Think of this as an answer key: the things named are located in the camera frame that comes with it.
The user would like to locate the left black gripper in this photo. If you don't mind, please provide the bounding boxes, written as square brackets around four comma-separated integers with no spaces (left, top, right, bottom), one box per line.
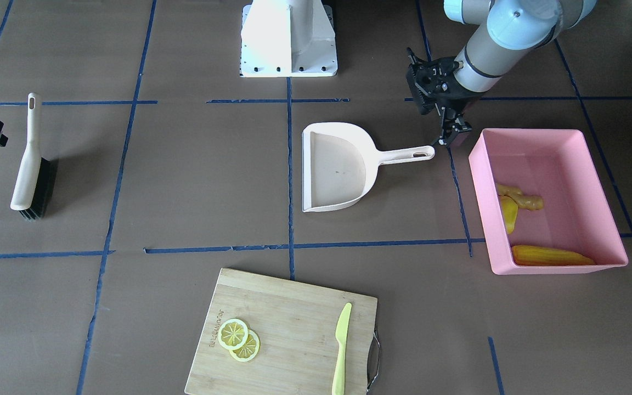
[406,47,481,146]

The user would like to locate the wooden hand brush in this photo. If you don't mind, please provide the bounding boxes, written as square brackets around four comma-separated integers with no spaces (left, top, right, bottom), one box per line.
[10,92,56,222]

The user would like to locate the toy ginger root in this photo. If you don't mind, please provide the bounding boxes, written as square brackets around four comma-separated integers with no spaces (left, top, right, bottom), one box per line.
[495,183,545,211]

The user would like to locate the beige plastic dustpan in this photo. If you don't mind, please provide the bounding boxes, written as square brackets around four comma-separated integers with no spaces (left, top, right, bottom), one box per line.
[302,122,436,213]

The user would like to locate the yellow toy corn cob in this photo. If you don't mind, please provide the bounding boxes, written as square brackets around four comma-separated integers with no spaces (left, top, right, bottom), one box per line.
[511,245,595,267]

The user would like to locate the yellow toy lemon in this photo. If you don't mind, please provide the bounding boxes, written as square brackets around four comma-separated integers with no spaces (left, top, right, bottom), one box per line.
[499,195,519,235]

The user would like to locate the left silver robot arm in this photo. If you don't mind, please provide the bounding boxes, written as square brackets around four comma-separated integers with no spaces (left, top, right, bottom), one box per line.
[406,1,595,146]

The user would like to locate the pink plastic bin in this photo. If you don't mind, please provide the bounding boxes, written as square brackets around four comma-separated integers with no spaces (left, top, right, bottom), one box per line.
[469,128,629,275]

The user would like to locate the yellow plastic knife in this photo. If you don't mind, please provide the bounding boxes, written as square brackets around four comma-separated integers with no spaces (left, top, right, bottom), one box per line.
[331,302,353,394]

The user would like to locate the bamboo cutting board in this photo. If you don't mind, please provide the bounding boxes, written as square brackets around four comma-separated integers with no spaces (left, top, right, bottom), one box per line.
[184,268,381,394]

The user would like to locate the lemon slice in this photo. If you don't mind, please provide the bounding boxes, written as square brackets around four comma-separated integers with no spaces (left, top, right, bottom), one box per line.
[217,318,249,351]
[229,329,261,363]

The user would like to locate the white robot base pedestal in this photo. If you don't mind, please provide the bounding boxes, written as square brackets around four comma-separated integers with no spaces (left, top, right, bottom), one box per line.
[239,1,338,78]

